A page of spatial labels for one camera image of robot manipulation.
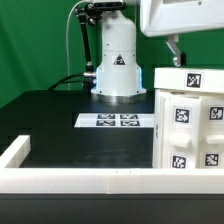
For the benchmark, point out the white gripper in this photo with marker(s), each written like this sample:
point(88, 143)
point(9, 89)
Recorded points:
point(168, 17)

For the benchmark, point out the small white tagged block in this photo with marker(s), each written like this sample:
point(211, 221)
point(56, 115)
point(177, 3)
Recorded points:
point(190, 79)

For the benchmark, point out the white cabinet body box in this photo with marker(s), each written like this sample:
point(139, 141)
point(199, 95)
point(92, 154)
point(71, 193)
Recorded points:
point(160, 97)

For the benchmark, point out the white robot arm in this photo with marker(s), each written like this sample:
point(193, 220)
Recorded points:
point(118, 77)

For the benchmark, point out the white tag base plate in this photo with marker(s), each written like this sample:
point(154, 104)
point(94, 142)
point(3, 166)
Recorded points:
point(114, 120)

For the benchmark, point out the white U-shaped fence frame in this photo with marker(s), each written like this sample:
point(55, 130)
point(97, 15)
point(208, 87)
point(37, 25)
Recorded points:
point(18, 180)

